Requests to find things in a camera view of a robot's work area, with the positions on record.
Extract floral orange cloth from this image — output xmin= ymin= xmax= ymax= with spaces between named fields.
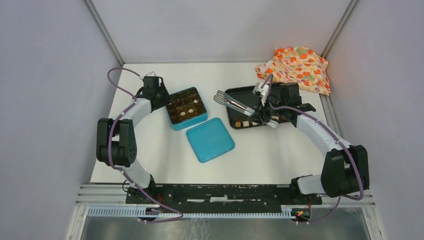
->
xmin=255 ymin=46 xmax=331 ymax=96

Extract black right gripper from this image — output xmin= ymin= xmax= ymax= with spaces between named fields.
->
xmin=247 ymin=94 xmax=288 ymax=126

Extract steel tongs with white handle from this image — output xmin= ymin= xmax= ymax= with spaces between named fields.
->
xmin=213 ymin=90 xmax=279 ymax=129

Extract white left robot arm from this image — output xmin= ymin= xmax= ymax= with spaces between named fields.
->
xmin=95 ymin=75 xmax=171 ymax=204

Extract teal tin lid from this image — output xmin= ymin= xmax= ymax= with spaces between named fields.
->
xmin=186 ymin=117 xmax=236 ymax=164

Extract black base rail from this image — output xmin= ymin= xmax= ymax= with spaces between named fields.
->
xmin=146 ymin=183 xmax=323 ymax=214

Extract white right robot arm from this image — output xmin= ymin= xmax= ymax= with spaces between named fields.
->
xmin=249 ymin=83 xmax=369 ymax=204

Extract black chocolate tray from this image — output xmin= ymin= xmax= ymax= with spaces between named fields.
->
xmin=225 ymin=83 xmax=302 ymax=130

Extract teal chocolate tin box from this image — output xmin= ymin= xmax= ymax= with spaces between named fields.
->
xmin=166 ymin=87 xmax=208 ymax=131

